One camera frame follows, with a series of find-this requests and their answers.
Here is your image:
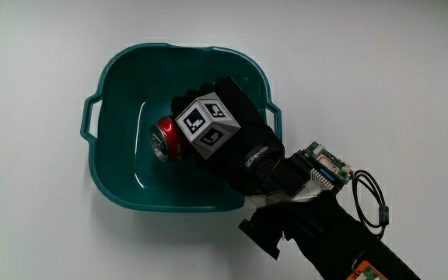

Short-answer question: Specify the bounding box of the person's right hand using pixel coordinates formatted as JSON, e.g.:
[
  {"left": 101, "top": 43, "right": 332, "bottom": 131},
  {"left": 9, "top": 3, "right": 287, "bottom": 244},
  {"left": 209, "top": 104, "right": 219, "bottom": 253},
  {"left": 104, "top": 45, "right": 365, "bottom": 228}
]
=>
[{"left": 170, "top": 75, "right": 286, "bottom": 197}]

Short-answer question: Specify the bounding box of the red cola can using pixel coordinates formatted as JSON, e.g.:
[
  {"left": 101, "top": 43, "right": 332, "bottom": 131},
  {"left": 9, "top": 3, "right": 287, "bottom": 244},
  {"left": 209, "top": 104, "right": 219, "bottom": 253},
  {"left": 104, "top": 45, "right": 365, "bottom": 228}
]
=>
[{"left": 149, "top": 116, "right": 189, "bottom": 163}]

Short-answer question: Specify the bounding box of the teal plastic basin plate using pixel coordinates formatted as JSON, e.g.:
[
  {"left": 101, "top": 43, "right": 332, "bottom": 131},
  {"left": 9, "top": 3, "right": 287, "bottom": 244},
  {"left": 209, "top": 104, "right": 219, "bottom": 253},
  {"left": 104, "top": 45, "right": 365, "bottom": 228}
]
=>
[{"left": 79, "top": 42, "right": 283, "bottom": 213}]

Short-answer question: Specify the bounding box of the person's right forearm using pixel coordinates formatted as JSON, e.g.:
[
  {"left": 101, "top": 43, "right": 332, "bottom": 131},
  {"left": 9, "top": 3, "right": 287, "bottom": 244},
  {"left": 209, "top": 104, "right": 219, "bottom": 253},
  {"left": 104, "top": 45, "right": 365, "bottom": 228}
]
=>
[{"left": 238, "top": 152, "right": 422, "bottom": 280}]

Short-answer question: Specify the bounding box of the green circuit board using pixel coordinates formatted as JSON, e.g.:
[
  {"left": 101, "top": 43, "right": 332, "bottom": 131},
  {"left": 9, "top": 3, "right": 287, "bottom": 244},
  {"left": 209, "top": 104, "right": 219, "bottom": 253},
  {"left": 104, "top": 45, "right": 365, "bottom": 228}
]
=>
[{"left": 299, "top": 141, "right": 353, "bottom": 192}]

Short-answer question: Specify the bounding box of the orange electronic module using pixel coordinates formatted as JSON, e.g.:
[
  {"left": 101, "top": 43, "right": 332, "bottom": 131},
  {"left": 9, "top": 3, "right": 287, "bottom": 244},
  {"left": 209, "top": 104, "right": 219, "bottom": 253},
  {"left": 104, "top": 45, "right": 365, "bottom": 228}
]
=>
[{"left": 345, "top": 260, "right": 389, "bottom": 280}]

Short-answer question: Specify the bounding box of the white ribbon cable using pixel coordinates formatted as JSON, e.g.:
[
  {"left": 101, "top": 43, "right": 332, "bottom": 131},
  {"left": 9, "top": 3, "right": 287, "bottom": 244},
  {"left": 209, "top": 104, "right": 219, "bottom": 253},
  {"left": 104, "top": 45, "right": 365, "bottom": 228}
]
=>
[{"left": 291, "top": 168, "right": 336, "bottom": 203}]

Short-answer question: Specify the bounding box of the black looped cable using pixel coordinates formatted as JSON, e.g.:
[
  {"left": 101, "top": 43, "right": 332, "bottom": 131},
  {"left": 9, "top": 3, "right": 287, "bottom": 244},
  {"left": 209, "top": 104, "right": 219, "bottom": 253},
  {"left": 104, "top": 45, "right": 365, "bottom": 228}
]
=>
[{"left": 351, "top": 170, "right": 390, "bottom": 240}]

